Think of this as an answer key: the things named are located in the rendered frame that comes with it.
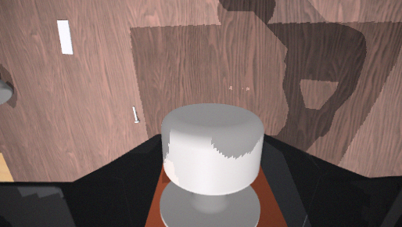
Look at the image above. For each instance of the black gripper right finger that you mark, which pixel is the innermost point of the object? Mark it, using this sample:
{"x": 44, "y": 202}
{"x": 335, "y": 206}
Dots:
{"x": 312, "y": 192}

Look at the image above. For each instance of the white flat rectangular plate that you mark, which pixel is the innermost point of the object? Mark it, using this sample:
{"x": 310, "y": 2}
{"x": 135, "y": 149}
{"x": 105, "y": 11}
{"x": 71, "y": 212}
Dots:
{"x": 65, "y": 37}

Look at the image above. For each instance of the white door knob with square spindle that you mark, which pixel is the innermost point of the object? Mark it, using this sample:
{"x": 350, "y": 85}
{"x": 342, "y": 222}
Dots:
{"x": 212, "y": 151}

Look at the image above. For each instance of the orange-brown door slab with round hole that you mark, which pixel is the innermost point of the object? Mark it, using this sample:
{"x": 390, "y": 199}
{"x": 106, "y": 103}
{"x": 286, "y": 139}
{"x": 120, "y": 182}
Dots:
{"x": 270, "y": 214}

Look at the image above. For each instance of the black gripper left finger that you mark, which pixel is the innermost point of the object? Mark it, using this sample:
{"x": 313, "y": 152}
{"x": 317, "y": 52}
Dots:
{"x": 118, "y": 194}

